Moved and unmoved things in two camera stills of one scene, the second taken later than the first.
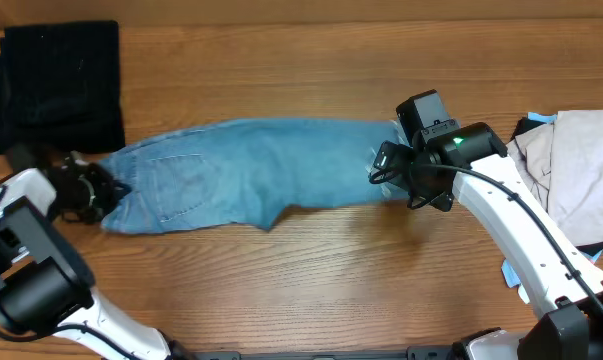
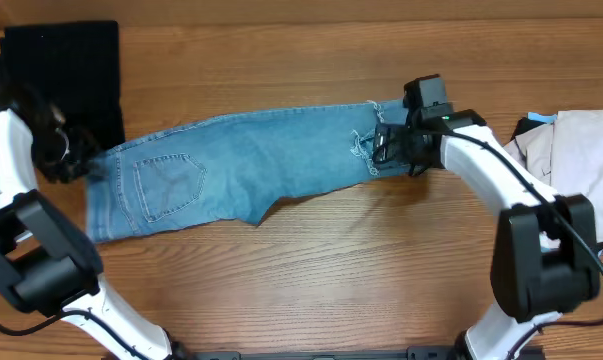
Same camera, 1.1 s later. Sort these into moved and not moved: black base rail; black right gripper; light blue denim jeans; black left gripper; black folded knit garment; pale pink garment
Moved: black left gripper; black right gripper; light blue denim jeans
Not moved: black base rail; black folded knit garment; pale pink garment
